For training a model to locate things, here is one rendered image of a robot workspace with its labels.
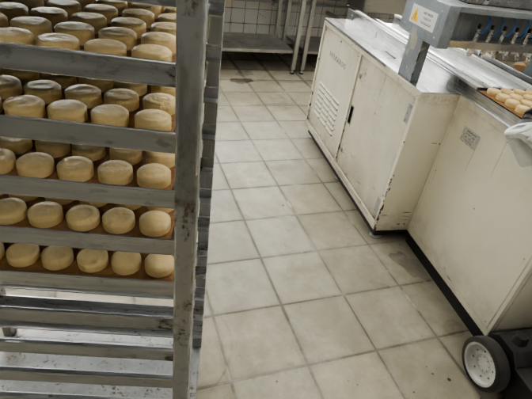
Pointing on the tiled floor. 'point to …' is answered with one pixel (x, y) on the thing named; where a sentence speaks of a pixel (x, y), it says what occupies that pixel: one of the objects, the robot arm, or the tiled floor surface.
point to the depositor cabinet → (377, 124)
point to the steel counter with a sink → (230, 43)
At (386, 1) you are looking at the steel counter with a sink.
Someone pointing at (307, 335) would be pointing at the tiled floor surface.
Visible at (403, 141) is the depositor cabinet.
